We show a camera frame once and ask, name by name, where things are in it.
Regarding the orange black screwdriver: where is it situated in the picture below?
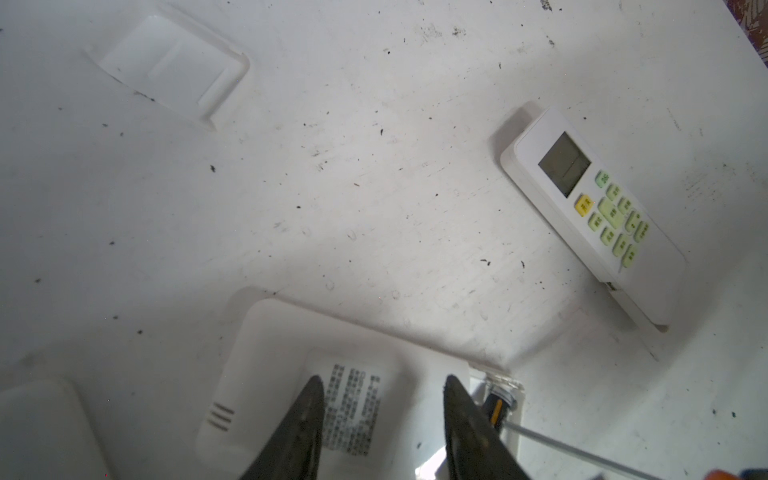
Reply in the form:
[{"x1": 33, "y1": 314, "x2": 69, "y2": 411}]
[{"x1": 503, "y1": 421, "x2": 767, "y2": 480}]

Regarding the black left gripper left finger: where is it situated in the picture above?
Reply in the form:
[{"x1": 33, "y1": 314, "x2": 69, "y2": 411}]
[{"x1": 240, "y1": 376, "x2": 325, "y2": 479}]

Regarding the white remote control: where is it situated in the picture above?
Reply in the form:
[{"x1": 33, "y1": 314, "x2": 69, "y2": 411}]
[
  {"x1": 1, "y1": 378, "x2": 113, "y2": 479},
  {"x1": 500, "y1": 108, "x2": 687, "y2": 332},
  {"x1": 196, "y1": 299, "x2": 525, "y2": 479}
]

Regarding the white battery cover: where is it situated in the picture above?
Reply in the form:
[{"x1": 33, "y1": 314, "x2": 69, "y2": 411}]
[{"x1": 86, "y1": 4, "x2": 253, "y2": 131}]

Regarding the lower battery in remote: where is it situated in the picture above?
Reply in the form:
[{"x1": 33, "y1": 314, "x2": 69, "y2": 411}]
[{"x1": 481, "y1": 386, "x2": 518, "y2": 433}]

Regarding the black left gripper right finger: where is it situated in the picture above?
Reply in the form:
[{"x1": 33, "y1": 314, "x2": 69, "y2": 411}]
[{"x1": 443, "y1": 375, "x2": 529, "y2": 480}]

